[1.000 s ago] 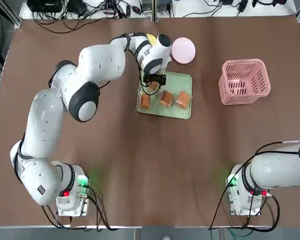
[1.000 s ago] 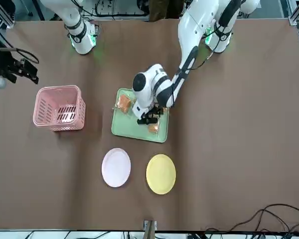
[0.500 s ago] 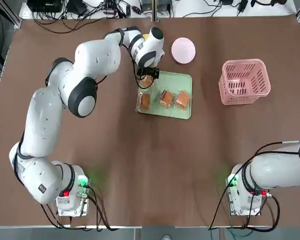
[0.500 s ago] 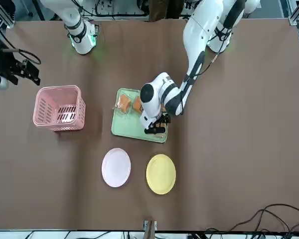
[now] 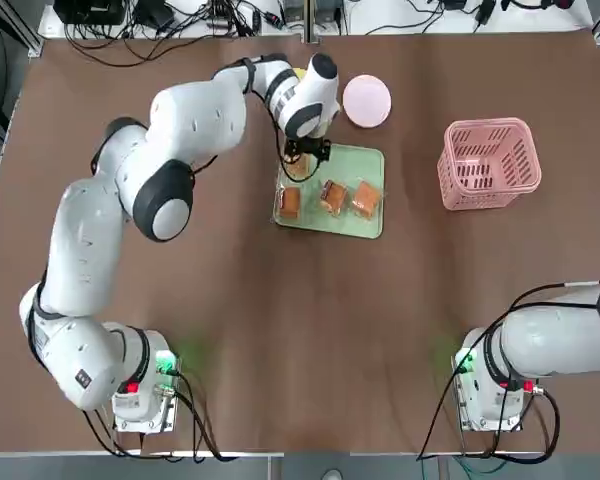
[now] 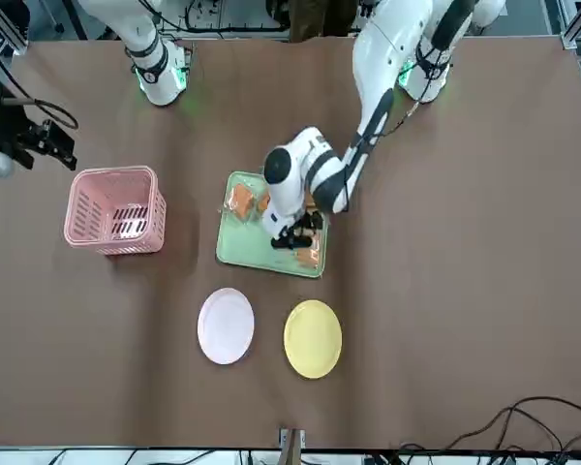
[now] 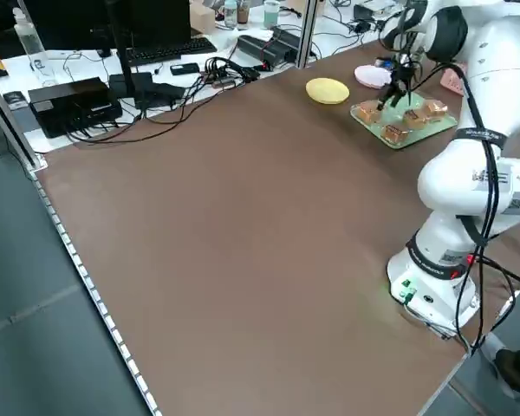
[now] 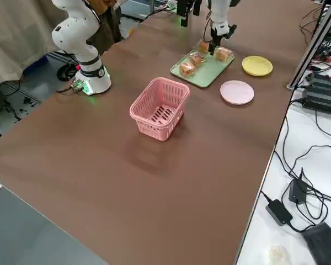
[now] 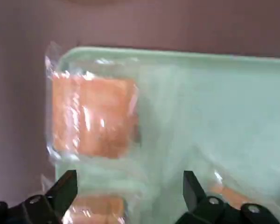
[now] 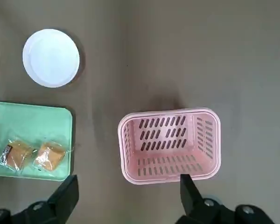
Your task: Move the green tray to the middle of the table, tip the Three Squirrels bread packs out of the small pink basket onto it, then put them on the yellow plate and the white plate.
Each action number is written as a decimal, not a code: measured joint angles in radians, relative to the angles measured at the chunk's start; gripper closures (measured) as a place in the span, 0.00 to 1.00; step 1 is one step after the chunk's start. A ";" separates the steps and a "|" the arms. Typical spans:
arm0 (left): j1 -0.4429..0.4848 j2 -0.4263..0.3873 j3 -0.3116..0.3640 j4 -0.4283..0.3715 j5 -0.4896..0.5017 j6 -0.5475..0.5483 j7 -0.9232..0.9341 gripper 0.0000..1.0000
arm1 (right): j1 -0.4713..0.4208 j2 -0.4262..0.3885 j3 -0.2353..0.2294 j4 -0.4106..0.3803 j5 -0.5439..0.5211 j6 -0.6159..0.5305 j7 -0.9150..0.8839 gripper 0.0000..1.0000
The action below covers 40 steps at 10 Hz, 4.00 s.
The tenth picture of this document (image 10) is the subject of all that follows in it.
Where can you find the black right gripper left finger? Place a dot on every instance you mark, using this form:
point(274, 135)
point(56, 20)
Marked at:
point(51, 210)

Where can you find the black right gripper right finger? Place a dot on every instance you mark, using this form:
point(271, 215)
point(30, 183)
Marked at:
point(198, 210)

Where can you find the clear-wrapped bread pack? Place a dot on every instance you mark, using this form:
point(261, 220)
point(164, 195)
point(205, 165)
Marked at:
point(49, 156)
point(16, 155)

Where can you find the green plastic tray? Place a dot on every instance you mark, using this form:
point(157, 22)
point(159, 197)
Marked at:
point(37, 121)

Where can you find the small pink slotted basket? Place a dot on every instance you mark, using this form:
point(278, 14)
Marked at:
point(122, 149)

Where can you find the round white plate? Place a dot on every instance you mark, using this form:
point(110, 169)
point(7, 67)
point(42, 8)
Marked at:
point(51, 58)

